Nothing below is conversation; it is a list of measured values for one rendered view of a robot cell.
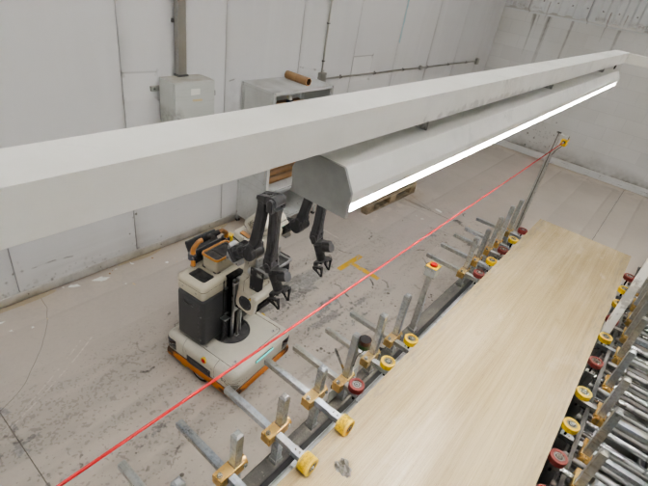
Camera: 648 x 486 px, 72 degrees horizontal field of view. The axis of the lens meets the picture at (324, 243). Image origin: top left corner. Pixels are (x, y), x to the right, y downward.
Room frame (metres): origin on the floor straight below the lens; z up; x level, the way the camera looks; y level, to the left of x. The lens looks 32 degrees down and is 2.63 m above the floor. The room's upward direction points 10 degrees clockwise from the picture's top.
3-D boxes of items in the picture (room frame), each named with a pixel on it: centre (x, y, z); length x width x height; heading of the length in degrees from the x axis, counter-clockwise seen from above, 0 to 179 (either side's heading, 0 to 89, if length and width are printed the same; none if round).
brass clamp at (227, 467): (0.96, 0.20, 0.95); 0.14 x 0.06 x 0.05; 146
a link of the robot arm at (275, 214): (1.95, 0.27, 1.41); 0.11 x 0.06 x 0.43; 151
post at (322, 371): (1.39, -0.09, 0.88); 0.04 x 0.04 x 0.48; 56
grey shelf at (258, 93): (4.61, 0.61, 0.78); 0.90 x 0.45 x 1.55; 146
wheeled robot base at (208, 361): (2.36, 0.56, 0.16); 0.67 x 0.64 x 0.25; 61
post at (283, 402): (1.18, 0.05, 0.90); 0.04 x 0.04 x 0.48; 56
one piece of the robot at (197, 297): (2.41, 0.64, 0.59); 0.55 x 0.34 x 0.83; 151
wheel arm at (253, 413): (1.18, 0.11, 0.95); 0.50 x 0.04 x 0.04; 56
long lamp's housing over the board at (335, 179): (1.63, -0.65, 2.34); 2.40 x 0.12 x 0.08; 146
